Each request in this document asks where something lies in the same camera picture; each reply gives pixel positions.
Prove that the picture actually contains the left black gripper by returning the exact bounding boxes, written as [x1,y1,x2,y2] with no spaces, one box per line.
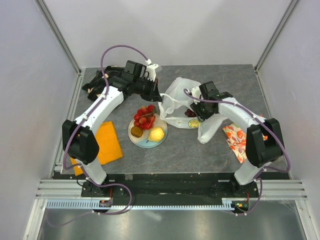
[133,76,162,103]

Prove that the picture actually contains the dark red fake grapes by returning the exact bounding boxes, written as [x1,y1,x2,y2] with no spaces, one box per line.
[184,109,197,118]

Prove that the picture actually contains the white plastic bag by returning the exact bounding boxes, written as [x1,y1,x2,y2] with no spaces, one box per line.
[158,77,227,144]

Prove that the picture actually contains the red fake cherry bunch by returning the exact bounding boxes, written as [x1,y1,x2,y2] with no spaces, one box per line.
[133,104,157,130]

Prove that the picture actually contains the yellow fake lemon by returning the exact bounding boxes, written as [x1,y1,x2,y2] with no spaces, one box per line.
[147,127,166,143]

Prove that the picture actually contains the brown fake kiwi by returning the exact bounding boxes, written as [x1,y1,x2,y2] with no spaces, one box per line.
[130,126,144,138]

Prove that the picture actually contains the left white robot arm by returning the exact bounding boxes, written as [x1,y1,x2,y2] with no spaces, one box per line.
[62,59,162,197]

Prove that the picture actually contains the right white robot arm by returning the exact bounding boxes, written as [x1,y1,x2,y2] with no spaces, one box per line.
[184,81,285,197]

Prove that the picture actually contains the floral orange cloth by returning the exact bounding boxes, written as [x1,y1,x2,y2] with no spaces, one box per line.
[222,123,247,164]

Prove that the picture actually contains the cream and blue plate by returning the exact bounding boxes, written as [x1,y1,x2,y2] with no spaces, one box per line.
[128,113,168,149]

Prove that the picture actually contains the grey stone mat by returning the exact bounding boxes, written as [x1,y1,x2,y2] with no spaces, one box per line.
[103,64,269,174]

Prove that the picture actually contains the black patterned cloth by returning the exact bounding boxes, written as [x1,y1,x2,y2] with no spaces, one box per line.
[81,65,125,102]

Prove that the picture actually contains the orange folded cloth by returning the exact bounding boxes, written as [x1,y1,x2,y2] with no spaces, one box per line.
[69,120,123,176]

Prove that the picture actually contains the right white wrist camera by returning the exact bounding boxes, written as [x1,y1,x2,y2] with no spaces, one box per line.
[189,86,202,102]

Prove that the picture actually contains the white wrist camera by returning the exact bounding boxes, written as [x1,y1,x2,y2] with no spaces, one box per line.
[145,59,162,82]
[189,86,202,102]

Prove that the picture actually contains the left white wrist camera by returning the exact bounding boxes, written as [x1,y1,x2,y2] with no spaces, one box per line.
[145,59,162,82]

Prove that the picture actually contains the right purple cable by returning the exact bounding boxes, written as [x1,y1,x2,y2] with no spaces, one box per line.
[183,87,291,217]

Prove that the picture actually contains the purple cable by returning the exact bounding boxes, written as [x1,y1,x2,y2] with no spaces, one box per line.
[45,44,152,228]
[183,87,291,217]

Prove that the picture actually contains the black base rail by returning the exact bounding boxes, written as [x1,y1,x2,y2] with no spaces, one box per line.
[81,172,260,201]

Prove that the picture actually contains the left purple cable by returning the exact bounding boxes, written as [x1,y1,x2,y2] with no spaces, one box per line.
[45,44,152,228]

